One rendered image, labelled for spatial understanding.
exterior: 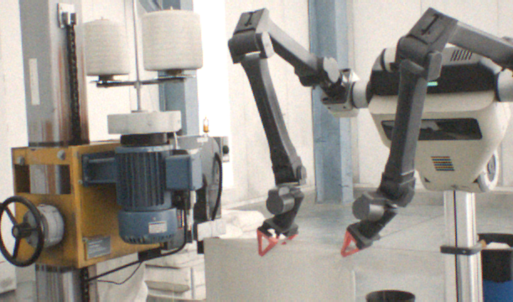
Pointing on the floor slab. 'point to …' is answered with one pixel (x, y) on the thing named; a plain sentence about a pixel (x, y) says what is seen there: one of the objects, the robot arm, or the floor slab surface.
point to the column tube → (54, 124)
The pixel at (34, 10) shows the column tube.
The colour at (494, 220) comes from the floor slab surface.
